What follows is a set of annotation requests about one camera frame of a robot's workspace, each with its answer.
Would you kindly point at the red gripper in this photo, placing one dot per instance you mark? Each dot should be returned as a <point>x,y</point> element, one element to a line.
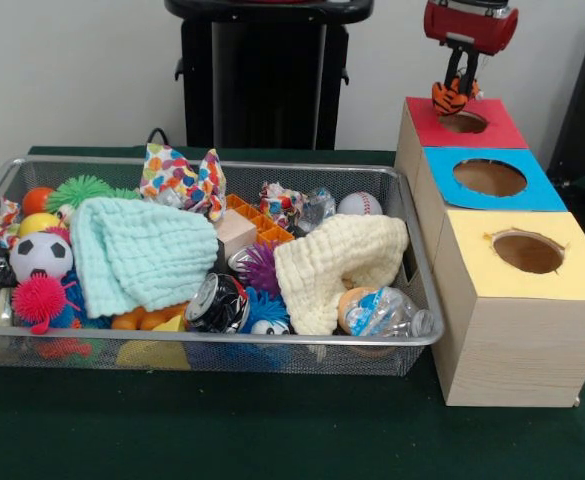
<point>467,25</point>

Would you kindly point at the orange tiger striped toy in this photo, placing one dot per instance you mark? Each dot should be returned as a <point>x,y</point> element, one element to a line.
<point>449,100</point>

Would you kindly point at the cream waffle cloth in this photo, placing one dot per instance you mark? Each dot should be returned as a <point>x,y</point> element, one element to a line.
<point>332,250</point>

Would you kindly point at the white cloth with colourful dots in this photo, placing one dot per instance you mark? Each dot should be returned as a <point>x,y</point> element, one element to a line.
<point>182,180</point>

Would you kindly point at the mint green waffle cloth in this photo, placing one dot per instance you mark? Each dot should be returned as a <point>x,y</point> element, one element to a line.
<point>142,250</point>

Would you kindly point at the wooden box with three holes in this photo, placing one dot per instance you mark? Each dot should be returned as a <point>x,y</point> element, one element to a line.
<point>522,350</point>

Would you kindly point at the white baseball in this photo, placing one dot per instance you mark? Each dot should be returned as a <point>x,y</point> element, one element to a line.
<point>360,204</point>

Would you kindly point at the crushed clear plastic bottle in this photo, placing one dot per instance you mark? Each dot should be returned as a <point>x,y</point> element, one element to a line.
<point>387,312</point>

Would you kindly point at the purple spiky monster toy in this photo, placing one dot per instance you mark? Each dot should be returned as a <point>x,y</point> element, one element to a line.
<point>259,265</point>

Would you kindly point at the blue spiky rubber ball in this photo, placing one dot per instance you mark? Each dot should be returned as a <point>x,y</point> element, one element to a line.
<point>267,312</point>

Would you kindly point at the green spiky rubber ball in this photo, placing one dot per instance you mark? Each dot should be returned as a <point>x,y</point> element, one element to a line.
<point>79,192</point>

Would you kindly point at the orange smooth ball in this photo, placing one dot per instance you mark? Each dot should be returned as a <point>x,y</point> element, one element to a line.
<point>36,201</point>

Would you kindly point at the small soccer ball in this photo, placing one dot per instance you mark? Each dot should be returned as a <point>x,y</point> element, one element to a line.
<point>41,255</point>

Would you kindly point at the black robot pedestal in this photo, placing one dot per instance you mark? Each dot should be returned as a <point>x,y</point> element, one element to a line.
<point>272,75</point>

